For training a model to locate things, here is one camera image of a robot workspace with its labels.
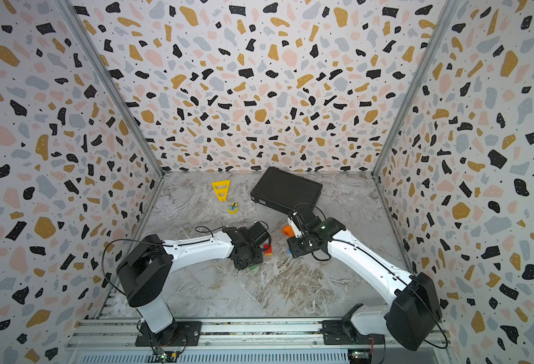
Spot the orange rounded lego piece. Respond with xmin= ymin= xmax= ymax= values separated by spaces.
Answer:
xmin=281 ymin=225 xmax=295 ymax=238

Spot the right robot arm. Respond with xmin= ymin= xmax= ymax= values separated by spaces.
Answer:
xmin=284 ymin=212 xmax=442 ymax=351

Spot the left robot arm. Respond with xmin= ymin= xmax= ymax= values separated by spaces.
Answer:
xmin=116 ymin=221 xmax=271 ymax=338

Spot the small yellow round toy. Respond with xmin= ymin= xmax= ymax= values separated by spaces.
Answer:
xmin=227 ymin=203 xmax=240 ymax=215

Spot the black carrying case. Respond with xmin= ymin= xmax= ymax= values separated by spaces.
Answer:
xmin=250 ymin=167 xmax=323 ymax=215

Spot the yellow triangular plastic piece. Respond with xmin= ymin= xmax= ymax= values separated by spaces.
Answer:
xmin=212 ymin=180 xmax=230 ymax=202

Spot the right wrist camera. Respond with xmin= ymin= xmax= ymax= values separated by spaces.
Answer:
xmin=287 ymin=212 xmax=304 ymax=238

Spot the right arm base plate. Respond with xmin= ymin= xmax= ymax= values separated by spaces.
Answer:
xmin=320 ymin=319 xmax=385 ymax=345

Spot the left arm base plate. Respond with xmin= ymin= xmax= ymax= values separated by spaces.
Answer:
xmin=135 ymin=321 xmax=202 ymax=347

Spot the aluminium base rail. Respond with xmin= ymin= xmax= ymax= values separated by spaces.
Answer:
xmin=64 ymin=318 xmax=457 ymax=363

